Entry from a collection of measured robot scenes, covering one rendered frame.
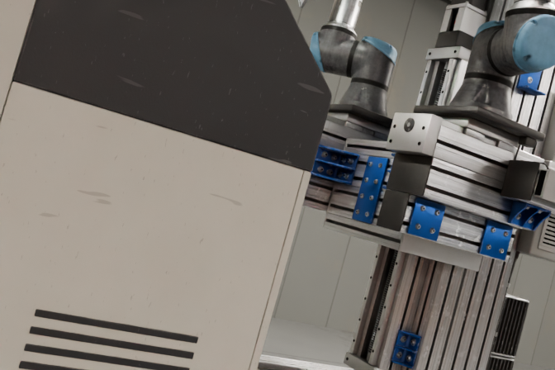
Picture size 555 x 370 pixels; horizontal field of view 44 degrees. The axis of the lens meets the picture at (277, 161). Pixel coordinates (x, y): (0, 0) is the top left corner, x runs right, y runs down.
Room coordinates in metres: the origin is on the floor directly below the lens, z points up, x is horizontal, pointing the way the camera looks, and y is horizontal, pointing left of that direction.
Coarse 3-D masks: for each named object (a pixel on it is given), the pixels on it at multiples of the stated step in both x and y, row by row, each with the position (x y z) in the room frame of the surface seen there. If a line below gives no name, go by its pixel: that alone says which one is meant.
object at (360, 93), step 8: (352, 80) 2.08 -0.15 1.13; (360, 80) 2.05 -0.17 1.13; (368, 80) 2.04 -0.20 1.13; (352, 88) 2.06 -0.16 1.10; (360, 88) 2.04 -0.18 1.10; (368, 88) 2.03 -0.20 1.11; (376, 88) 2.04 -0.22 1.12; (384, 88) 2.05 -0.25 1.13; (344, 96) 2.07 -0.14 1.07; (352, 96) 2.04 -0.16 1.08; (360, 96) 2.04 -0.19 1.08; (368, 96) 2.03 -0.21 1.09; (376, 96) 2.03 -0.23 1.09; (384, 96) 2.06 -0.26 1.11; (360, 104) 2.02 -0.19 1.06; (368, 104) 2.02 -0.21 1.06; (376, 104) 2.03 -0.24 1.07; (384, 104) 2.05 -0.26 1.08; (376, 112) 2.03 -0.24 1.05; (384, 112) 2.05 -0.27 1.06
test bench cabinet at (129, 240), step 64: (0, 128) 1.13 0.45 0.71; (64, 128) 1.17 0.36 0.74; (128, 128) 1.21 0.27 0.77; (0, 192) 1.14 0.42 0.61; (64, 192) 1.18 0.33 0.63; (128, 192) 1.23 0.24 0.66; (192, 192) 1.27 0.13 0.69; (256, 192) 1.33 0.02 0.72; (0, 256) 1.15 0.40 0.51; (64, 256) 1.19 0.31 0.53; (128, 256) 1.24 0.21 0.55; (192, 256) 1.29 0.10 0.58; (256, 256) 1.34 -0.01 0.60; (0, 320) 1.16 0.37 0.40; (64, 320) 1.20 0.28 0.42; (128, 320) 1.25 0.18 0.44; (192, 320) 1.30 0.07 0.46; (256, 320) 1.36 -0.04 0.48
